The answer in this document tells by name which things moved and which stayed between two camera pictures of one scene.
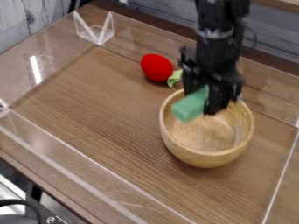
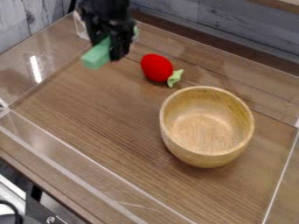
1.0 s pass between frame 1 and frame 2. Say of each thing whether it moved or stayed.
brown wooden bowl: stayed
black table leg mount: stayed
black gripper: moved
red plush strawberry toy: stayed
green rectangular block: moved
